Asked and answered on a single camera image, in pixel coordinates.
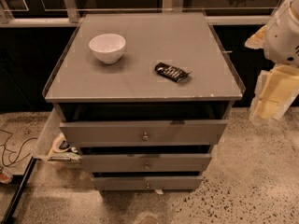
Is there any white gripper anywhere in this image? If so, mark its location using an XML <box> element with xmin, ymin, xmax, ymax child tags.
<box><xmin>245</xmin><ymin>3</ymin><xmax>299</xmax><ymax>126</ymax></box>

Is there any grey top drawer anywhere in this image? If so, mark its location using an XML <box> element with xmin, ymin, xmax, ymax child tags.
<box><xmin>60</xmin><ymin>119</ymin><xmax>227</xmax><ymax>147</ymax></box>

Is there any grey drawer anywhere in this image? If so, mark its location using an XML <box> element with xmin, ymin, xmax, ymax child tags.
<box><xmin>80</xmin><ymin>154</ymin><xmax>211</xmax><ymax>173</ymax></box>
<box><xmin>60</xmin><ymin>119</ymin><xmax>227</xmax><ymax>147</ymax></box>
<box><xmin>93</xmin><ymin>176</ymin><xmax>202</xmax><ymax>191</ymax></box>

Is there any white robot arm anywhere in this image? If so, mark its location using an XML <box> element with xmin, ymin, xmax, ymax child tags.
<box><xmin>245</xmin><ymin>0</ymin><xmax>299</xmax><ymax>125</ymax></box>

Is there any grey drawer cabinet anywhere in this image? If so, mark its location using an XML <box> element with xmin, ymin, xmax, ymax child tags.
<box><xmin>43</xmin><ymin>13</ymin><xmax>244</xmax><ymax>179</ymax></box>

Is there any grey middle drawer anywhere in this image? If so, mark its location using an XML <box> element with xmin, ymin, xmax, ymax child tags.
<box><xmin>80</xmin><ymin>154</ymin><xmax>211</xmax><ymax>173</ymax></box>

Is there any grey bottom drawer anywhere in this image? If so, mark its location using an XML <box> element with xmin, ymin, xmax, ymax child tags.
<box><xmin>93</xmin><ymin>176</ymin><xmax>202</xmax><ymax>191</ymax></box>

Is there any black snack wrapper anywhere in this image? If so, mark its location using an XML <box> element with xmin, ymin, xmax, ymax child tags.
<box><xmin>154</xmin><ymin>63</ymin><xmax>190</xmax><ymax>83</ymax></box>

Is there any white ceramic bowl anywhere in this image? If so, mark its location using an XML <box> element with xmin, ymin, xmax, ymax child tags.
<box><xmin>89</xmin><ymin>34</ymin><xmax>126</xmax><ymax>64</ymax></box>

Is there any white tape roll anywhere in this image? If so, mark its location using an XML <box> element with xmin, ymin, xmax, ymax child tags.
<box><xmin>52</xmin><ymin>133</ymin><xmax>70</xmax><ymax>153</ymax></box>

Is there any clear plastic bin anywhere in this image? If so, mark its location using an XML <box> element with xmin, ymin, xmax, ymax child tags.
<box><xmin>33</xmin><ymin>109</ymin><xmax>80</xmax><ymax>169</ymax></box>

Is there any red white floor object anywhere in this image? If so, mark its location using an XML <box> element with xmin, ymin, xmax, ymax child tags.
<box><xmin>0</xmin><ymin>167</ymin><xmax>13</xmax><ymax>184</ymax></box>

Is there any metal railing frame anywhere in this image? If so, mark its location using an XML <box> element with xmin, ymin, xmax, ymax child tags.
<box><xmin>0</xmin><ymin>0</ymin><xmax>285</xmax><ymax>27</ymax></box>

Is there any black cable on floor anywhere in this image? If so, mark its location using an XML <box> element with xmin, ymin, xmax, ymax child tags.
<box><xmin>0</xmin><ymin>128</ymin><xmax>39</xmax><ymax>168</ymax></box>

